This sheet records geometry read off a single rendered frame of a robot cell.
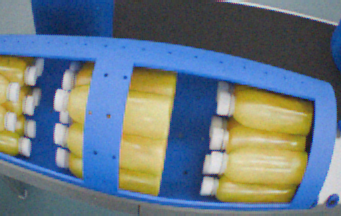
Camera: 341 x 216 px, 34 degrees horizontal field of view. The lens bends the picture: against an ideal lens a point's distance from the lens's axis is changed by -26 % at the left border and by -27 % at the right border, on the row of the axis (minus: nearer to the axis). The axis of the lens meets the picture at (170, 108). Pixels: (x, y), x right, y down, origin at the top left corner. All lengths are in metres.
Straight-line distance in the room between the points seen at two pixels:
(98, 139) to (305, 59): 1.40
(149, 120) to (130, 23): 1.23
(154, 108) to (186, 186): 0.24
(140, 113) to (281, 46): 1.30
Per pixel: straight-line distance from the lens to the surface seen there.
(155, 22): 2.37
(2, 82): 1.23
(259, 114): 1.24
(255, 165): 1.22
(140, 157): 1.21
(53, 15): 1.70
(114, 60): 1.17
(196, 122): 1.40
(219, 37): 2.37
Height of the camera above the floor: 2.31
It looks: 72 degrees down
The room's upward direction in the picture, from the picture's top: 11 degrees clockwise
